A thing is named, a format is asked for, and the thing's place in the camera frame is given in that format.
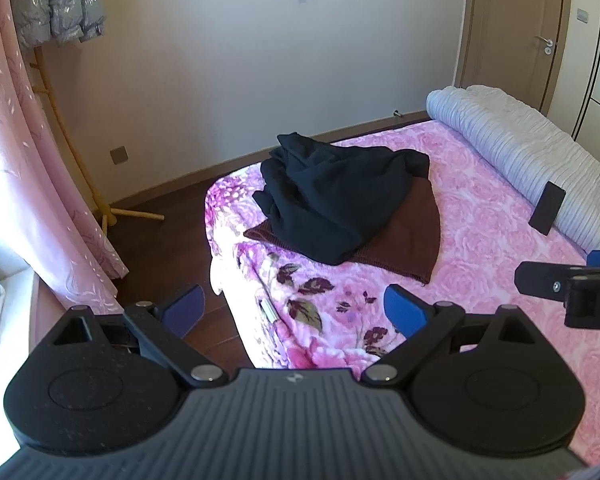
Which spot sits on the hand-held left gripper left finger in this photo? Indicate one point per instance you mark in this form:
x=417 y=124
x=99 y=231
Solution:
x=182 y=306

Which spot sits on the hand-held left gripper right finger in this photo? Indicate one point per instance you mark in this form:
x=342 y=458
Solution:
x=402 y=311

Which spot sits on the brown knitted garment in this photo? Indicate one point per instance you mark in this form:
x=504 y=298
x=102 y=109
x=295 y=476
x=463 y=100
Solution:
x=410 y=240

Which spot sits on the black garment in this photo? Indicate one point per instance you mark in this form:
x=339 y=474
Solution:
x=330 y=195

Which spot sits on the pink floral blanket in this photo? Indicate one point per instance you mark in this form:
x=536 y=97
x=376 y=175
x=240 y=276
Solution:
x=480 y=210

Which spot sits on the white striped rolled quilt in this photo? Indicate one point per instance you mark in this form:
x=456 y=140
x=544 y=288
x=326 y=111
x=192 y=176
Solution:
x=505 y=135

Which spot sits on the wooden coat rack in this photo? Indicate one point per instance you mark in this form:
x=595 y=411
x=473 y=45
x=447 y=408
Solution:
x=82 y=170

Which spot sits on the pink curtain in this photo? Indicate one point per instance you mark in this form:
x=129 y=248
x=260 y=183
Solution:
x=20 y=160

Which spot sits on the brown wooden door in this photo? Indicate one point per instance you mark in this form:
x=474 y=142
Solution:
x=515 y=25

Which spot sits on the silver puffer jacket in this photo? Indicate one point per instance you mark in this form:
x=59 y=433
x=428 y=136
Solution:
x=55 y=0

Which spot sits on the wall socket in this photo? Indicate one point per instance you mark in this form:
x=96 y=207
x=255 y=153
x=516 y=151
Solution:
x=119 y=155

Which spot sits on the wall light switch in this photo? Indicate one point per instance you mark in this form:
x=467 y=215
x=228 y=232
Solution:
x=582 y=15

